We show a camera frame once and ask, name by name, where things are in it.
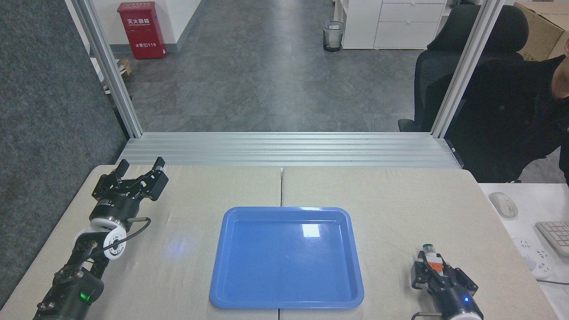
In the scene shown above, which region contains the white keyboard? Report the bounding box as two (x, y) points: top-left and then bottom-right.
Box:
(534, 221), (569, 258)

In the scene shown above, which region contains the white power strip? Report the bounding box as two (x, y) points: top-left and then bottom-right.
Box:
(511, 237), (557, 280)

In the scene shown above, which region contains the silver aluminium frame rail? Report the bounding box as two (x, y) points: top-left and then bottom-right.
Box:
(116, 132), (464, 169)

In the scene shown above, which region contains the grey mesh waste bin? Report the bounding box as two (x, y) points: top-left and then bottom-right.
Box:
(323, 21), (346, 52)

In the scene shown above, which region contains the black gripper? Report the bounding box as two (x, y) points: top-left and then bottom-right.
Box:
(90, 156), (170, 222)
(411, 251), (484, 319)

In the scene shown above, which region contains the silver aluminium post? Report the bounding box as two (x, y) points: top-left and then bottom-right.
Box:
(430, 0), (506, 138)
(71, 0), (143, 139)

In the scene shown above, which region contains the white computer mouse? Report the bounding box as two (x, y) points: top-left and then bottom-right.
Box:
(489, 192), (519, 219)

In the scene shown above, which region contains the black office chair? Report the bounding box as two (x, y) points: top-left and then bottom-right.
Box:
(398, 4), (529, 133)

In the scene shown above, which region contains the brown cardboard box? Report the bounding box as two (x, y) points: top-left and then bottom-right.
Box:
(513, 2), (569, 62)

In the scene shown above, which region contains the person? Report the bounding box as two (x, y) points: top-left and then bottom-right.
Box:
(445, 38), (569, 186)

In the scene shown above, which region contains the grey felt partition panel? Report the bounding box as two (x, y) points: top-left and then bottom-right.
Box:
(0, 0), (130, 308)

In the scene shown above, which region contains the white orange switch part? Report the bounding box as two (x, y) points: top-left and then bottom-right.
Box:
(422, 244), (446, 274)

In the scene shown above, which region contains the white drawer cabinet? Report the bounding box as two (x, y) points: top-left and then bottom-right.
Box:
(341, 0), (448, 50)

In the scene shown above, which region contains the blue plastic tray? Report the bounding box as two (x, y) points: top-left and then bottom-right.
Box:
(209, 206), (365, 310)

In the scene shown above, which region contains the red fire extinguisher box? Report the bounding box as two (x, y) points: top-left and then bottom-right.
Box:
(117, 1), (167, 60)

